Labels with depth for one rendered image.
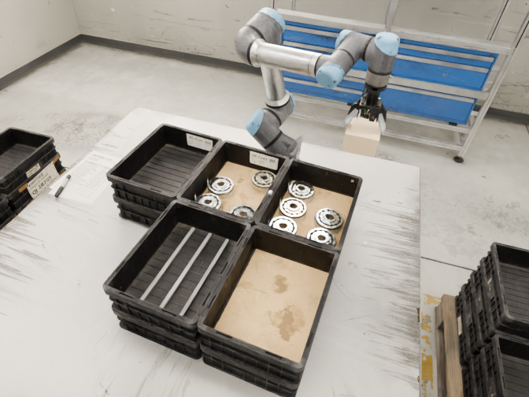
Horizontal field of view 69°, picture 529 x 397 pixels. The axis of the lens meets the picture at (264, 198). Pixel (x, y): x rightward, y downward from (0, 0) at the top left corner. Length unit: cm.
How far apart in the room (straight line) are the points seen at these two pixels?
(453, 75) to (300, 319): 240
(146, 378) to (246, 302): 36
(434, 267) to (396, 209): 88
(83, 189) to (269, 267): 95
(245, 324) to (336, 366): 32
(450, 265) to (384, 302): 125
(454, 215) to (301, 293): 193
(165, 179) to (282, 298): 72
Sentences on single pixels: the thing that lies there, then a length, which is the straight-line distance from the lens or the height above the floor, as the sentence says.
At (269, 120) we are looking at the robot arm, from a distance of 175.
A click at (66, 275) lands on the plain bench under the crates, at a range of 156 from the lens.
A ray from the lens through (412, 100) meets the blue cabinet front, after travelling 327.
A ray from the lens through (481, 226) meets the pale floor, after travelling 303.
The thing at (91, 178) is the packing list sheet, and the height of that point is 70.
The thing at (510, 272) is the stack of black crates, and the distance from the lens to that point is 209.
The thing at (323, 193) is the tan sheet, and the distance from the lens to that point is 157.
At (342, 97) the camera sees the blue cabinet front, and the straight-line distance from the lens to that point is 329.
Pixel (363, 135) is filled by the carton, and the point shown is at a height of 112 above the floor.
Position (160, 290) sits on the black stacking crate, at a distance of 127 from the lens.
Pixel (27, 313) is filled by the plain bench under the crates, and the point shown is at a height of 70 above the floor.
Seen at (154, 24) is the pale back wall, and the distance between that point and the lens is 466.
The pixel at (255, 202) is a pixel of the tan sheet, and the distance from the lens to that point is 150.
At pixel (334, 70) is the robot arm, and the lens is 123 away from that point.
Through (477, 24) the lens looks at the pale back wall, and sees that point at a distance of 400.
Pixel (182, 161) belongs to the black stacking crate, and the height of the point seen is 83.
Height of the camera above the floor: 187
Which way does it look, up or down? 43 degrees down
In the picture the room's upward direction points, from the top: 4 degrees clockwise
